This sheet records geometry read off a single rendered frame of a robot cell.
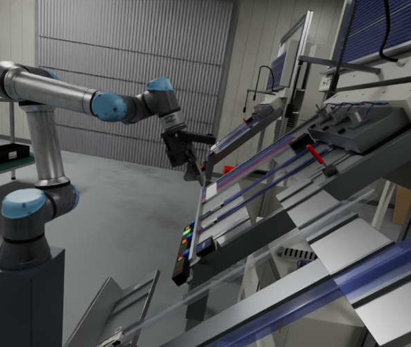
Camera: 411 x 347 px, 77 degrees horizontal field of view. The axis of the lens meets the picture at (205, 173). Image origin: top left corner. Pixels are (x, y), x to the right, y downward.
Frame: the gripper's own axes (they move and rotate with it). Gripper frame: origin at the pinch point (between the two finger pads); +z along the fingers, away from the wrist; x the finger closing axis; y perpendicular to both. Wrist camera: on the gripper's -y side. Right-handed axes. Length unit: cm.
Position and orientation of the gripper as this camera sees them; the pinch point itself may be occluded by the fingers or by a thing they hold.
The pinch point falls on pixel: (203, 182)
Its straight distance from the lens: 87.2
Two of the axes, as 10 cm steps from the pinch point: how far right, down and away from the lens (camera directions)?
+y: -9.4, 3.3, 1.2
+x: -0.4, 2.4, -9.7
